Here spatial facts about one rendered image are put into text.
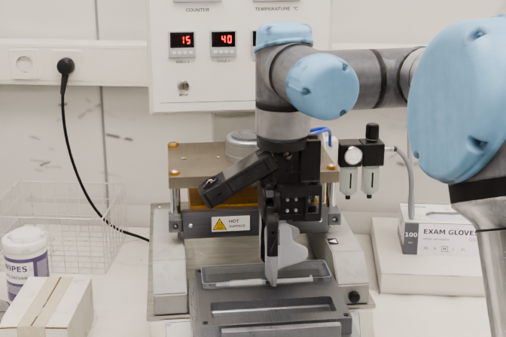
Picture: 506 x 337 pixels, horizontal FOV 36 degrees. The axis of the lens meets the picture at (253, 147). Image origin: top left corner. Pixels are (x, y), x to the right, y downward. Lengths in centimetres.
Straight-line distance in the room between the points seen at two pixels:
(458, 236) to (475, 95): 118
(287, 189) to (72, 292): 56
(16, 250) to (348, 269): 67
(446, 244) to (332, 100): 86
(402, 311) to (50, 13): 103
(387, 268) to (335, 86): 79
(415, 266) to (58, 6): 99
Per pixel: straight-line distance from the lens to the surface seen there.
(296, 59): 94
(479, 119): 53
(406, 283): 163
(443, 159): 56
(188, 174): 121
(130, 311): 157
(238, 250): 138
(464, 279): 164
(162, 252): 122
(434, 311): 159
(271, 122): 102
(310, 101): 89
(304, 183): 107
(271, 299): 109
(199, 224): 122
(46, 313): 141
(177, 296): 117
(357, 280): 120
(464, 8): 181
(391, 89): 96
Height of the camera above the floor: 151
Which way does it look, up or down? 18 degrees down
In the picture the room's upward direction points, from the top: straight up
